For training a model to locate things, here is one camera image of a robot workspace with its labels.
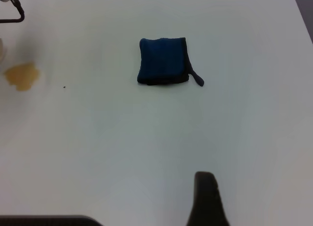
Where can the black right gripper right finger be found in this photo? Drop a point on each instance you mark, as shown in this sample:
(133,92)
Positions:
(206,201)

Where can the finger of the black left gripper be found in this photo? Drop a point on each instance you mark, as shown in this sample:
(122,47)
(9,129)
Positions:
(19,9)

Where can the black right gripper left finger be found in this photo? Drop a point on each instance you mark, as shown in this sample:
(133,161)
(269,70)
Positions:
(49,221)

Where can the white paper cup green logo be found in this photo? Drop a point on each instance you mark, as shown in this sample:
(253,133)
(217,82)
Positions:
(2,51)

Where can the blue cloth with black trim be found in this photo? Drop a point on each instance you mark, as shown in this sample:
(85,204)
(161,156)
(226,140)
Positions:
(161,61)

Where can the brown coffee spill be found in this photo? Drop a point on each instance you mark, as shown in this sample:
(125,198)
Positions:
(22,75)

